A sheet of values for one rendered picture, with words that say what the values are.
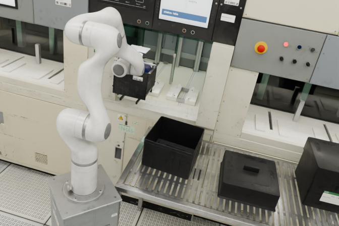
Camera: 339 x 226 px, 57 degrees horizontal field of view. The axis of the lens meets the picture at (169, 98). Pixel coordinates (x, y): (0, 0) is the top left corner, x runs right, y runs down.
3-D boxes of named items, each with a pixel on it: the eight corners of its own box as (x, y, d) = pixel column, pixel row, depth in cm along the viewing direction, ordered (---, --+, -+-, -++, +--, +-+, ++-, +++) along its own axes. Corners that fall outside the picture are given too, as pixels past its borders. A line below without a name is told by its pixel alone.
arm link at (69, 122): (90, 169, 138) (92, 123, 127) (52, 158, 140) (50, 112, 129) (102, 153, 148) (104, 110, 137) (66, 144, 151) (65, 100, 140)
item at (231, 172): (217, 197, 160) (222, 177, 154) (220, 162, 185) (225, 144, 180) (275, 212, 156) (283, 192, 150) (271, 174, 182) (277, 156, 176)
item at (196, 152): (157, 138, 198) (161, 115, 190) (200, 152, 191) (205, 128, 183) (139, 164, 174) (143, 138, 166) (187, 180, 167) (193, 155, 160)
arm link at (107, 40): (79, 129, 144) (113, 138, 141) (66, 140, 133) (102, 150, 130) (90, 18, 128) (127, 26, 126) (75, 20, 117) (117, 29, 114)
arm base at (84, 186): (69, 208, 140) (69, 176, 132) (58, 180, 154) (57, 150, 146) (109, 195, 150) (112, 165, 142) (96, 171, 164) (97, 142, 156)
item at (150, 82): (109, 98, 195) (112, 49, 181) (121, 85, 213) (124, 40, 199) (147, 107, 191) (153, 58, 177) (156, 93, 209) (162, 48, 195)
